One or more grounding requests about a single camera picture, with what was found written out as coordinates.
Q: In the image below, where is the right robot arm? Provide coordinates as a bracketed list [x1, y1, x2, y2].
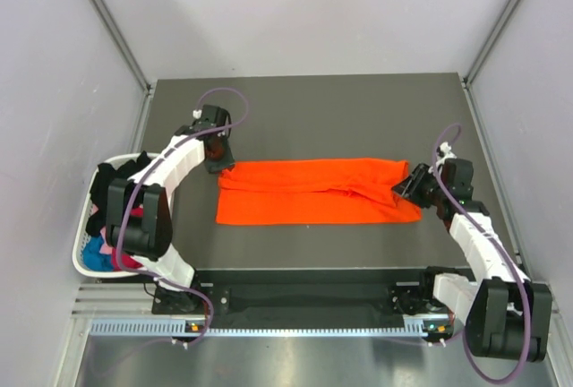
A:
[392, 157, 552, 362]

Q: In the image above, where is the white laundry basket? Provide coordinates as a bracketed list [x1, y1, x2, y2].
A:
[72, 151, 175, 278]

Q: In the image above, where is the slotted grey cable duct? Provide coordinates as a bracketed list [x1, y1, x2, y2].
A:
[89, 318, 453, 338]

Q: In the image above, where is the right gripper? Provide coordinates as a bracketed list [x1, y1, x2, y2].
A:
[391, 162, 448, 209]

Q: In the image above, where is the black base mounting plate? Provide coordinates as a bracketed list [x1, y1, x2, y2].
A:
[151, 268, 475, 316]

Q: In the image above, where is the orange t-shirt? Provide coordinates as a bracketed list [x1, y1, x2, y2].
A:
[216, 158, 423, 226]

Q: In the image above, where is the black garment in basket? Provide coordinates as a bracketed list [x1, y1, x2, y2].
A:
[86, 151, 151, 237]

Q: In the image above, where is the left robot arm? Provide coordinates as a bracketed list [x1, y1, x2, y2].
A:
[106, 105, 235, 314]

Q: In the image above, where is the blue garment in basket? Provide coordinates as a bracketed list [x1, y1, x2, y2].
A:
[81, 236, 114, 272]

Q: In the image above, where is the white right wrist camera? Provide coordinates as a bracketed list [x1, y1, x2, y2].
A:
[436, 142, 457, 163]

